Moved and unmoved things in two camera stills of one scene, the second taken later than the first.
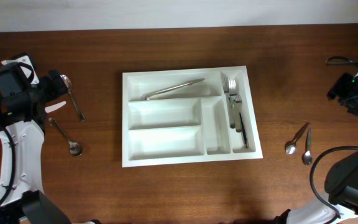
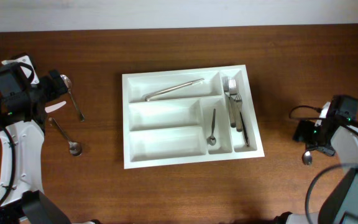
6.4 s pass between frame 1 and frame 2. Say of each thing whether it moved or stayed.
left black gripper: stayed
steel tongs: stayed
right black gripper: moved
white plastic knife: stayed
